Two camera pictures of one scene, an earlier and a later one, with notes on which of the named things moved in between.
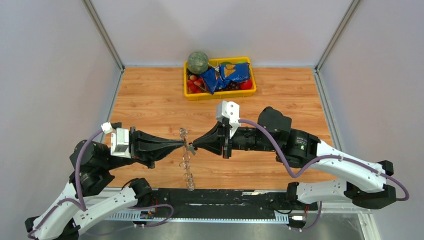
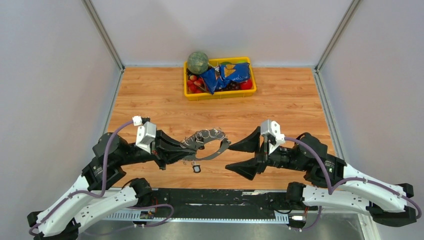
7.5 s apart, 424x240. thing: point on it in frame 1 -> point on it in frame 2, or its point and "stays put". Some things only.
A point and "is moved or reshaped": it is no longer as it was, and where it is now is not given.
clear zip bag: (187, 175) is moved or reshaped
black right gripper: (217, 140) -> (247, 168)
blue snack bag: (218, 77) stays put
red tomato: (246, 85) stays put
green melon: (197, 62) stays put
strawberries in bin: (194, 84) stays put
